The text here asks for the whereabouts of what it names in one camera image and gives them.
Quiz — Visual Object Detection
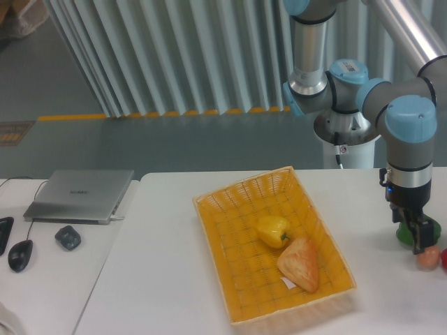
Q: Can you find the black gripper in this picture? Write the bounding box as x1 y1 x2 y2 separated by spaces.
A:
379 168 434 255

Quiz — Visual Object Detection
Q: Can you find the triangular toasted bread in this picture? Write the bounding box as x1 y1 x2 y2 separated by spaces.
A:
277 237 318 293

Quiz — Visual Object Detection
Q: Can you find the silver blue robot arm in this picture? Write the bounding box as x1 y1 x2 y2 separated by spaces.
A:
284 1 446 255

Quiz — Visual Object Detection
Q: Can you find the green bell pepper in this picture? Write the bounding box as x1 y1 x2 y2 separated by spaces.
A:
395 215 441 247

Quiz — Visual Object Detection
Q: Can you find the peach coloured egg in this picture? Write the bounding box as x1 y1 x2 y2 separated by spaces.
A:
416 245 440 269

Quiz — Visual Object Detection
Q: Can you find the red fruit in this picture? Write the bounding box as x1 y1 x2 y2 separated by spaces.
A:
440 248 447 270

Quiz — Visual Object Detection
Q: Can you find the white paper label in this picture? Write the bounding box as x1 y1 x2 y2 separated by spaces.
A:
281 277 296 289

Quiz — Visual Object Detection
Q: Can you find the yellow bell pepper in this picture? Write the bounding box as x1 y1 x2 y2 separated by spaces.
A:
255 216 291 248

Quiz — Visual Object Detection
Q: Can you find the yellow woven basket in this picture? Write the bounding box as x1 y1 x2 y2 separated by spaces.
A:
193 167 356 334

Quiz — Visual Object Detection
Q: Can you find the silver laptop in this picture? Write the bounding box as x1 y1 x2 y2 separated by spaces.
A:
24 170 134 224

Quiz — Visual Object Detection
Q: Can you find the dark grey earbuds case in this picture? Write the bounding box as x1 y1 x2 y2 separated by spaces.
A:
54 225 82 251

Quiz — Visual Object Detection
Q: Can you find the black computer mouse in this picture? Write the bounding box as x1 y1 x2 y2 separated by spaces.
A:
8 239 34 273

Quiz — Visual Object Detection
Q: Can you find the black keyboard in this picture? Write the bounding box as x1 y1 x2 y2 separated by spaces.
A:
0 216 14 255

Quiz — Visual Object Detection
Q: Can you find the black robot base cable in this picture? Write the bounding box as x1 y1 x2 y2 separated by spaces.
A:
333 131 346 170

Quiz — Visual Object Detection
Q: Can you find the black mouse cable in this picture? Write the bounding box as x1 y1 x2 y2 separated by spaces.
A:
26 178 49 242

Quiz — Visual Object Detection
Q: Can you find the black laptop cable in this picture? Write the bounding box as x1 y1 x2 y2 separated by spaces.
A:
0 175 36 196

